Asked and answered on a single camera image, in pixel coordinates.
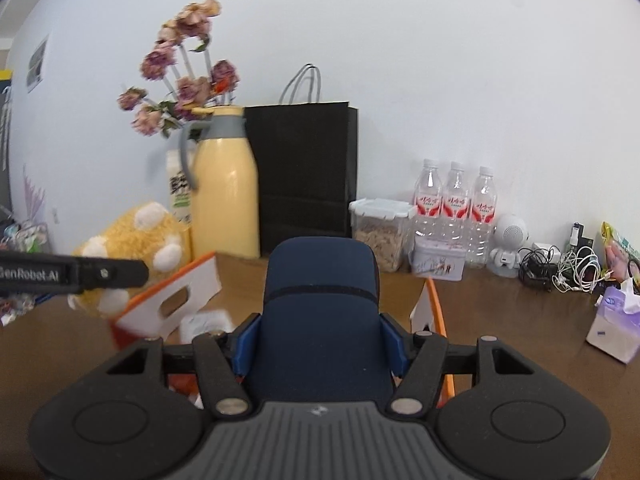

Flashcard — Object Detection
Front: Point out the white robot speaker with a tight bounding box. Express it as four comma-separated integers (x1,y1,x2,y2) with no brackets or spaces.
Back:
487,213,534,279

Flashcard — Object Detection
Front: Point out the clear oat food container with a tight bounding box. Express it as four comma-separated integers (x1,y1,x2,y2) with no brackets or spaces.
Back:
348,198,419,274

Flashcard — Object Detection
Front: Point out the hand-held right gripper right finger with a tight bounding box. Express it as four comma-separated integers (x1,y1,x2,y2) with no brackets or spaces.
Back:
380,312,536,419

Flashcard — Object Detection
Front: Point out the white charger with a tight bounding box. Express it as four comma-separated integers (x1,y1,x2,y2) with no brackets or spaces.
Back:
531,242,562,262

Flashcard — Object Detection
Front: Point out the red label water bottle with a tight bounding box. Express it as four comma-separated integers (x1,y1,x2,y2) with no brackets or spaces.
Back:
442,161,472,256
413,158,447,261
466,166,499,269

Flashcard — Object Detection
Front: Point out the white printed tin box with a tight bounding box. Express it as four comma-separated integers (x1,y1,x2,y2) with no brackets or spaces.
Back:
410,236,467,281

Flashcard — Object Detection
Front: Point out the navy blue soft case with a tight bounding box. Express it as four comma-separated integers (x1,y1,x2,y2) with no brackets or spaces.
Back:
243,237,396,404

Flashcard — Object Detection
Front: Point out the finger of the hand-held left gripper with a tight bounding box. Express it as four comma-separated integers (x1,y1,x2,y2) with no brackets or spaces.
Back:
0,252,150,297

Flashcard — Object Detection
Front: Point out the black cable bundle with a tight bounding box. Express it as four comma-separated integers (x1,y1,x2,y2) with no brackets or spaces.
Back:
518,247,562,291

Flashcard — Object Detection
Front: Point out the orange and white storage box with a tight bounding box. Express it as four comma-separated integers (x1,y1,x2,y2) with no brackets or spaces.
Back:
109,252,457,411

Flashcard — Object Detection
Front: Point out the purple flower wall sticker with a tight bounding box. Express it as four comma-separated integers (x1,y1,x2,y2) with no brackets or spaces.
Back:
22,164,49,227

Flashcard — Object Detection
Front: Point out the white cable bundle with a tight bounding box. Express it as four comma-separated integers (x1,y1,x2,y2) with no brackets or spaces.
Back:
554,249,610,294

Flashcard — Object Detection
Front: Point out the yellow plush toy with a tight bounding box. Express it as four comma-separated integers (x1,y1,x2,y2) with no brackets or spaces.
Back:
67,201,194,319

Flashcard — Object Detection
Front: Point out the black charger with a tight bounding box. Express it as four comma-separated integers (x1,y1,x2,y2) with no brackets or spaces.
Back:
569,222,596,262

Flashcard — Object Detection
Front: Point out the white packet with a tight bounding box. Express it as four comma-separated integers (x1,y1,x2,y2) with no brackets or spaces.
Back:
179,309,234,345

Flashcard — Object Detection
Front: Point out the dried pink flower bouquet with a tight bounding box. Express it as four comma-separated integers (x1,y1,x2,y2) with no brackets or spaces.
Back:
117,0,241,139

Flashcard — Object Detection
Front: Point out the white milk carton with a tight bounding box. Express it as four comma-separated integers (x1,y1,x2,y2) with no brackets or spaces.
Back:
166,149,196,226

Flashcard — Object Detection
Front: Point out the yellow thermos jug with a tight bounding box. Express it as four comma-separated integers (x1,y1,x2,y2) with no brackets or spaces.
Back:
179,105,261,260

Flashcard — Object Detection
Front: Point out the white purple tissue pack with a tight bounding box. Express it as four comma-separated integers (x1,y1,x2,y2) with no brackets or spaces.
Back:
585,279,640,364

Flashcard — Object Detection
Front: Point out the black paper bag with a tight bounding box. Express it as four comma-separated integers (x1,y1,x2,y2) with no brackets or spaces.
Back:
243,63,359,256

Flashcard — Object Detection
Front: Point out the yellow green snack packet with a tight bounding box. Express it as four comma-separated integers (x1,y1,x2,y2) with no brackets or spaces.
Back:
601,221,640,283

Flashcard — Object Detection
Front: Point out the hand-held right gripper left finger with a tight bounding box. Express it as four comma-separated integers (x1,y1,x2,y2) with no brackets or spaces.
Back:
106,312,262,421

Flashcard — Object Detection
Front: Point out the wire storage rack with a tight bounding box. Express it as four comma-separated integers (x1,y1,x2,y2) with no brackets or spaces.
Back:
0,205,52,328

